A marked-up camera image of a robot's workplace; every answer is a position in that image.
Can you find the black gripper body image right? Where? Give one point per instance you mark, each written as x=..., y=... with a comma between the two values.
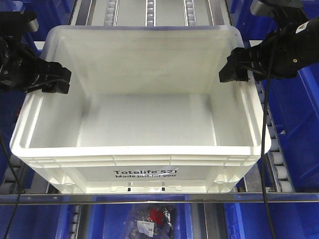
x=283, y=53

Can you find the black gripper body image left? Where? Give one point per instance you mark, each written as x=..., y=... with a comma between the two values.
x=20, y=69

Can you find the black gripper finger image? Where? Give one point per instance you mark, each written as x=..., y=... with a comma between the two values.
x=229, y=74
x=61, y=87
x=56, y=71
x=240, y=59

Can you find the white plastic tote bin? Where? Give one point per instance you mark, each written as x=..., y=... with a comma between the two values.
x=145, y=112

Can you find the blue bin left shelf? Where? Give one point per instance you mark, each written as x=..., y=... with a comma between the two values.
x=11, y=102

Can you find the blue bin shelf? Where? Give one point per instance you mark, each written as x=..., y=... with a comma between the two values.
x=294, y=104
x=11, y=102

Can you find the blue bin right shelf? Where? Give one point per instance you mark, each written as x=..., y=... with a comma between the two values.
x=294, y=104

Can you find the blue bin lower centre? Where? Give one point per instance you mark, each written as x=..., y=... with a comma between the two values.
x=107, y=221

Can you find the blue bin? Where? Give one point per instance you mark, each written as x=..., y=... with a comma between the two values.
x=42, y=222
x=290, y=220
x=107, y=221

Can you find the blue bin lower left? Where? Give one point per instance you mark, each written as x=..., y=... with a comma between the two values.
x=42, y=222

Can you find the blue bin lower right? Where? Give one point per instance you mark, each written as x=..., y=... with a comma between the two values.
x=290, y=220

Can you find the right white roller track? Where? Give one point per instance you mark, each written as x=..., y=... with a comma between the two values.
x=277, y=176

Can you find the clear bag with parts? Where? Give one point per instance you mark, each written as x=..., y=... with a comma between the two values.
x=150, y=221

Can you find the grey camera mount image right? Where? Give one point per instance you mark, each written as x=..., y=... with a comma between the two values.
x=264, y=7

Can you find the black cable image right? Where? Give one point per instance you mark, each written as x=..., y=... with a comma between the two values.
x=263, y=138

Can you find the metal shelf front rail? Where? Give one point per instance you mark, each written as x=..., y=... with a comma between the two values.
x=86, y=199

